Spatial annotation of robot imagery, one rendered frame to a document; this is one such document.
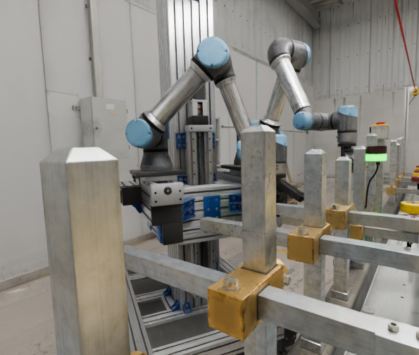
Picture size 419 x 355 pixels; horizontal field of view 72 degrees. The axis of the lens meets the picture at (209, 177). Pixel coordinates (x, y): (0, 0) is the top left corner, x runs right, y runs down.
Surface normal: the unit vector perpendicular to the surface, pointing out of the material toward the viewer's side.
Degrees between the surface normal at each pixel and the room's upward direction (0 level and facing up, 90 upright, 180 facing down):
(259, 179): 90
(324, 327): 90
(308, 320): 90
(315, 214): 90
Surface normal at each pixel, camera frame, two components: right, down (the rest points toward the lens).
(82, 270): 0.80, 0.04
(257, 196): -0.60, 0.11
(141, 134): -0.26, 0.20
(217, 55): -0.11, -0.01
